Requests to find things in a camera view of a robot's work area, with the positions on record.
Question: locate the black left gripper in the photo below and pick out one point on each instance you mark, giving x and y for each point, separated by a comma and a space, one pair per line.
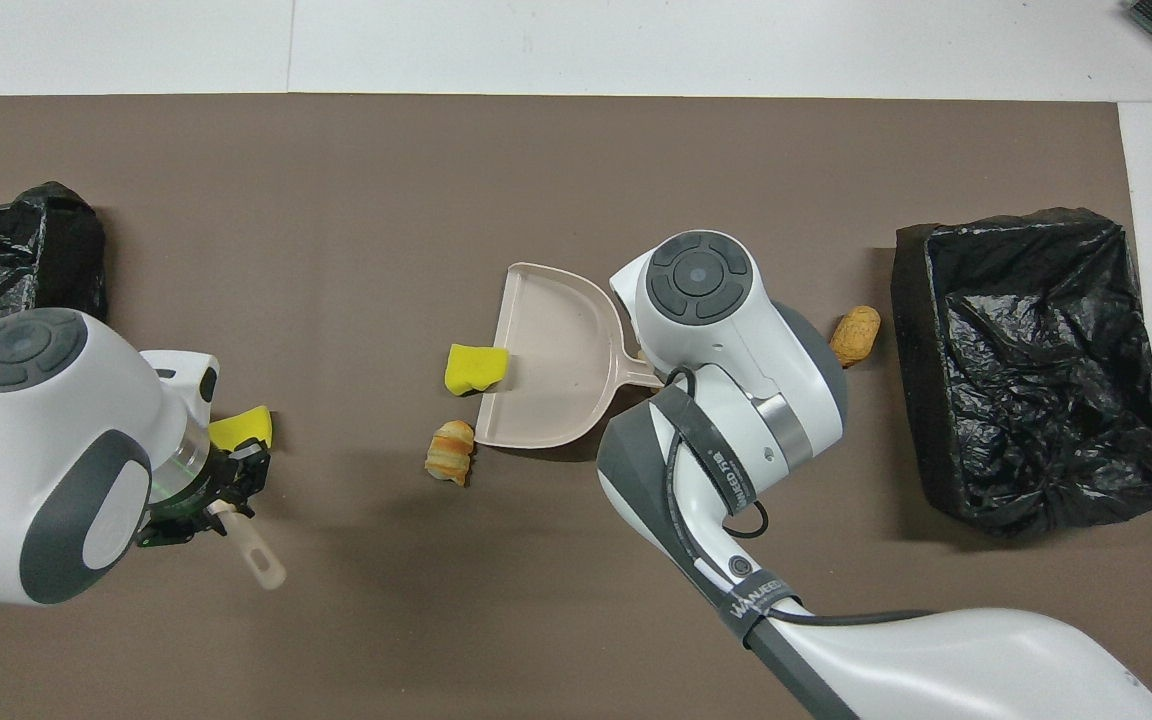
191, 495

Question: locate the yellow green-backed sponge piece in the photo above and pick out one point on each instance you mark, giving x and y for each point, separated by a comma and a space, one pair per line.
241, 430

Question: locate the croissant piece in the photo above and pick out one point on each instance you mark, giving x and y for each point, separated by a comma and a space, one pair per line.
451, 452

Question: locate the beige plastic dustpan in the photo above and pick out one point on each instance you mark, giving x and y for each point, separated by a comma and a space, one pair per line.
556, 350

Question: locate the golden oval bread roll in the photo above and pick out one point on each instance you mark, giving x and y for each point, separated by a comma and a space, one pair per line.
854, 335

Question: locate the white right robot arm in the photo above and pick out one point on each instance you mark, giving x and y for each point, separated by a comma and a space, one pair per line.
696, 300

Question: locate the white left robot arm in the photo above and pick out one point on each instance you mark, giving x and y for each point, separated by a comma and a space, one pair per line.
56, 430

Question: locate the black bag lined bin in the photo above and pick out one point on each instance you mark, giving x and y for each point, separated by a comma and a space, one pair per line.
56, 250
1036, 400

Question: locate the brown table mat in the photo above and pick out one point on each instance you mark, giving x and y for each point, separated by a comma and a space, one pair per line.
386, 600

